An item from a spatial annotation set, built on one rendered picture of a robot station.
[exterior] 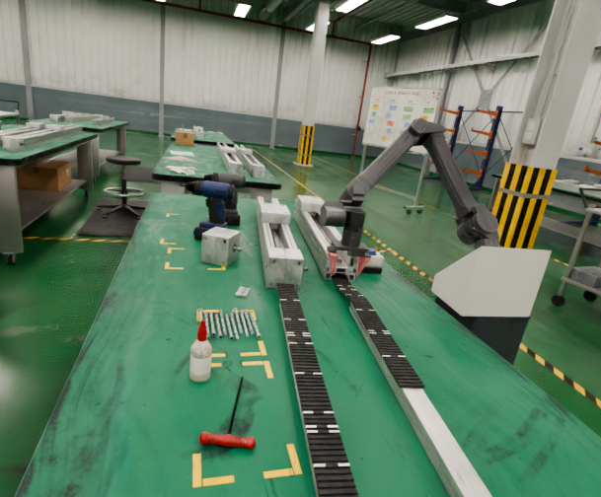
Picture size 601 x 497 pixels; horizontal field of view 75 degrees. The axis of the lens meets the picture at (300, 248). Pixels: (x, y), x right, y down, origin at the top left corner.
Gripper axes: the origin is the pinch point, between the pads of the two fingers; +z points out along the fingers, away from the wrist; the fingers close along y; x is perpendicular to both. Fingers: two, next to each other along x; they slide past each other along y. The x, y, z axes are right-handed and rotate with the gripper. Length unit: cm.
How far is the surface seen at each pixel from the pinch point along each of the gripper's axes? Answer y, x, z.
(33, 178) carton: 235, -329, 49
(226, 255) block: 35.8, -10.6, 1.1
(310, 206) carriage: 1, -62, -6
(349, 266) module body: -2.8, -5.0, -0.2
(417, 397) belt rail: 0, 54, 2
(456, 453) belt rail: 0, 66, 2
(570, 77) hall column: -243, -224, -106
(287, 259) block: 18.7, 3.8, -4.3
